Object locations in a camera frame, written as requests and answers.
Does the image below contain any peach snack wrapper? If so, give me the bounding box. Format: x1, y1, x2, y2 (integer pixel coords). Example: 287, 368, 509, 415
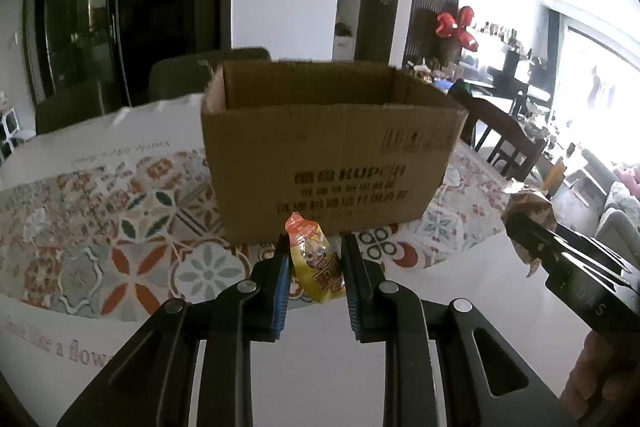
501, 179, 558, 278

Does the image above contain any yellow orange snack packet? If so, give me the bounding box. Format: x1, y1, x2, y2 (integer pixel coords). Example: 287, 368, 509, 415
284, 212, 345, 303

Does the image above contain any right hand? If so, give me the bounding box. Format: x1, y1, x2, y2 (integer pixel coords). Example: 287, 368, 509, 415
561, 331, 639, 419

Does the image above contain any grey sofa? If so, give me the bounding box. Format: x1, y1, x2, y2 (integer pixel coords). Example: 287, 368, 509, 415
582, 150, 639, 265

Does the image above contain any dark wooden dining chair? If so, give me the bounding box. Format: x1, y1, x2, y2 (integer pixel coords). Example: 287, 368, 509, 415
448, 79, 547, 182

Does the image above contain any patterned floral table mat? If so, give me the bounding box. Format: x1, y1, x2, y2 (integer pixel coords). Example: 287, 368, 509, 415
0, 141, 524, 323

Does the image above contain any brown cardboard box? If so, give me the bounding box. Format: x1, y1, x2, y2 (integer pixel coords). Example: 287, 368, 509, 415
201, 61, 466, 244

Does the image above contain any red balloon flower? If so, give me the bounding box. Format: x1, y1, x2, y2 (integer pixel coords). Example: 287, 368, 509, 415
435, 5, 478, 52

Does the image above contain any white storage boxes hallway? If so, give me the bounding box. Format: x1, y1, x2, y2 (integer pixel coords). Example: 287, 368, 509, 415
332, 20, 355, 62

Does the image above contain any dark upholstered chair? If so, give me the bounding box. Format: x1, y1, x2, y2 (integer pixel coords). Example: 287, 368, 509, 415
35, 80, 107, 135
149, 48, 271, 102

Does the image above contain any white shelf rack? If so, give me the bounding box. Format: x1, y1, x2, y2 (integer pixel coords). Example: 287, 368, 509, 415
0, 92, 21, 162

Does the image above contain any dark hallway door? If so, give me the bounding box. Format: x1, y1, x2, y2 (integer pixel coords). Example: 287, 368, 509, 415
354, 0, 398, 64

